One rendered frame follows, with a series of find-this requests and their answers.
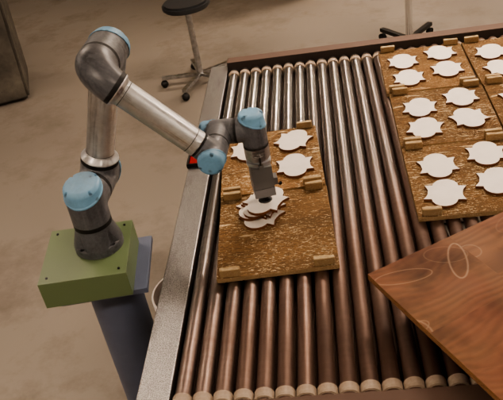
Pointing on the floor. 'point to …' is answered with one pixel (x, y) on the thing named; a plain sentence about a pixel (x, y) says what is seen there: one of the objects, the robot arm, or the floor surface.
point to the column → (129, 324)
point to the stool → (174, 8)
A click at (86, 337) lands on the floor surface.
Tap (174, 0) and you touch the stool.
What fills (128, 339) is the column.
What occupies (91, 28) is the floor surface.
